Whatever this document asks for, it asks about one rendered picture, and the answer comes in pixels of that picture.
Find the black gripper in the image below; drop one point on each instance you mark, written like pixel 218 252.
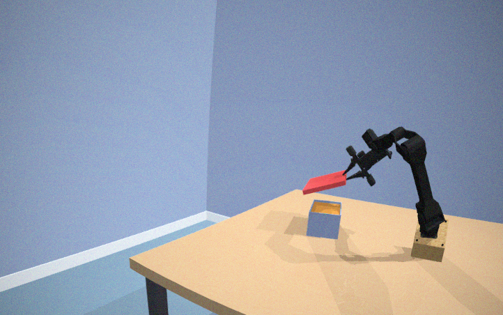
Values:
pixel 367 160

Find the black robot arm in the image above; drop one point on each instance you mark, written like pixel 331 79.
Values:
pixel 430 215

